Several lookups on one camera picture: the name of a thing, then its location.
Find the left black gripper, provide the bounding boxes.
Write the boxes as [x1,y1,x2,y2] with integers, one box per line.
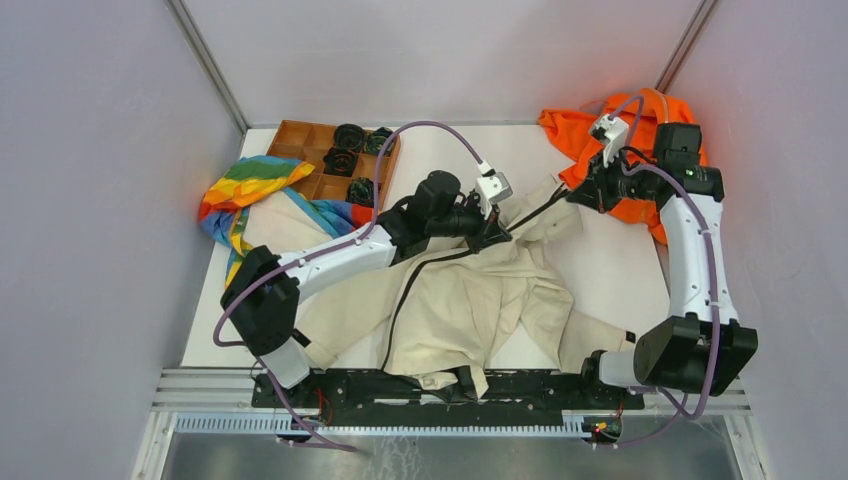
[427,193,509,256]

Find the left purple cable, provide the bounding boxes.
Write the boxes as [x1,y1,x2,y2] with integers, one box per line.
[211,120,495,453]

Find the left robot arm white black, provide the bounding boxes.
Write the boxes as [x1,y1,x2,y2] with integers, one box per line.
[220,169,512,407]

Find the black rolled sock far right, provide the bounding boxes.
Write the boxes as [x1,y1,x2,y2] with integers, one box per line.
[362,127,393,156]

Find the aluminium frame rail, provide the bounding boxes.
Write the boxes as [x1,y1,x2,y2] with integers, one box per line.
[150,368,753,440]

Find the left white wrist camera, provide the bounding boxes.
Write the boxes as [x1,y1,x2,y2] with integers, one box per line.
[474,160,513,218]

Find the black rolled sock middle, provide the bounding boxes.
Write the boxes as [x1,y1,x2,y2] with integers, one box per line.
[323,147,358,177]

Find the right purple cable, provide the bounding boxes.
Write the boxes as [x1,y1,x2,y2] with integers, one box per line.
[592,94,722,448]

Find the purple cable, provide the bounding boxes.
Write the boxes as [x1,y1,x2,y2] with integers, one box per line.
[592,94,722,448]
[211,120,495,453]

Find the black rolled sock near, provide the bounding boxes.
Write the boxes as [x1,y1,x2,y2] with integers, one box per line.
[345,177,378,208]

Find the rainbow striped garment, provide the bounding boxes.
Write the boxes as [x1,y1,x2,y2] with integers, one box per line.
[198,155,372,284]

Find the black rolled sock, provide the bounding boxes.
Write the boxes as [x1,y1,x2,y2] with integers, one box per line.
[333,123,367,152]
[323,147,358,177]
[345,177,378,208]
[362,127,393,156]

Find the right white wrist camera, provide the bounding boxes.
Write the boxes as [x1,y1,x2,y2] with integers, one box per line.
[589,115,630,167]

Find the beige zip jacket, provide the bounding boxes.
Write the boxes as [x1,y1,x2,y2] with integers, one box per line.
[241,173,637,401]

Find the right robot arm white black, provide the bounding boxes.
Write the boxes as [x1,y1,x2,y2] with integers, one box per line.
[566,116,758,408]

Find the brown wooden compartment tray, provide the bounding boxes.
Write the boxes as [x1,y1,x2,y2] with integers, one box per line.
[267,120,401,208]

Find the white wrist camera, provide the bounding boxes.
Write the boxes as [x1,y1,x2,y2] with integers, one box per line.
[474,160,513,218]
[589,115,630,167]

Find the black rolled sock far left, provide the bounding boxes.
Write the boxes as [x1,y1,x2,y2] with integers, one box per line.
[333,123,367,152]

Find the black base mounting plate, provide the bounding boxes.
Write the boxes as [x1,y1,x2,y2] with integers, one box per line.
[285,369,645,427]

